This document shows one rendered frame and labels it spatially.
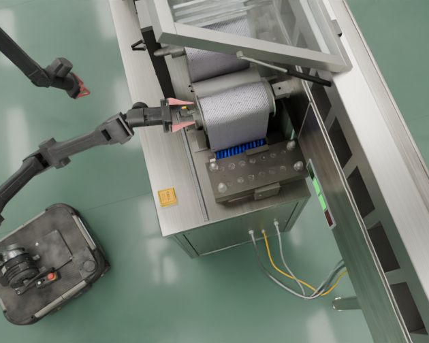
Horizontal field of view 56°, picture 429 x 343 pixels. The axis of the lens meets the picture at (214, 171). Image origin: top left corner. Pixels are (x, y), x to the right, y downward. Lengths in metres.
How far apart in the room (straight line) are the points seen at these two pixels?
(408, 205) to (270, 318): 1.69
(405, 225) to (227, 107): 0.73
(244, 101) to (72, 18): 2.42
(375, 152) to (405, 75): 2.25
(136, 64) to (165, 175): 0.60
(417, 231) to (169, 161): 1.14
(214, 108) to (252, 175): 0.35
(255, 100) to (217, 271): 1.40
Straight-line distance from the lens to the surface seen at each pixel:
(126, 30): 2.24
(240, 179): 1.63
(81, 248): 2.54
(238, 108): 1.45
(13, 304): 2.67
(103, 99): 3.14
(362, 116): 1.08
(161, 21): 0.80
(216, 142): 1.60
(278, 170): 1.65
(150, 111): 1.25
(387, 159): 1.05
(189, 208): 1.74
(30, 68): 1.68
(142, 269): 2.66
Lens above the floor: 2.58
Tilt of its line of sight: 70 degrees down
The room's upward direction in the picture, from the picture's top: 11 degrees counter-clockwise
